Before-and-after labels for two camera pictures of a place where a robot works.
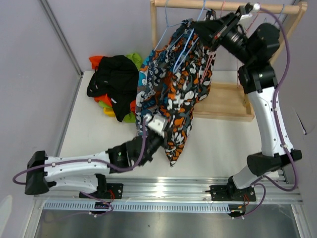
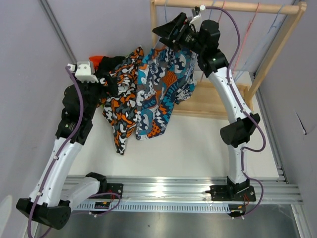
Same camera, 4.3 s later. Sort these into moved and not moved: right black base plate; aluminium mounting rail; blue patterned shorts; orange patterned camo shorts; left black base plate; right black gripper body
Moved: right black gripper body; orange patterned camo shorts
Not moved: blue patterned shorts; right black base plate; left black base plate; aluminium mounting rail
